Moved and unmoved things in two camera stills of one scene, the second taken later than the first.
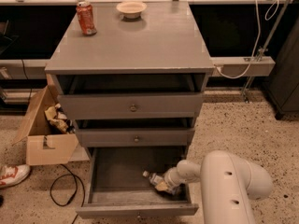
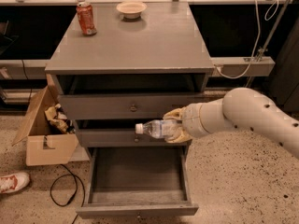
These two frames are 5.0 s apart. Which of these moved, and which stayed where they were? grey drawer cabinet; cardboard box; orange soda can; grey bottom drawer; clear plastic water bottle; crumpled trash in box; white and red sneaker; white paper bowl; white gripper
Moved: white and red sneaker; white gripper; clear plastic water bottle
Stayed: orange soda can; grey drawer cabinet; crumpled trash in box; white paper bowl; cardboard box; grey bottom drawer
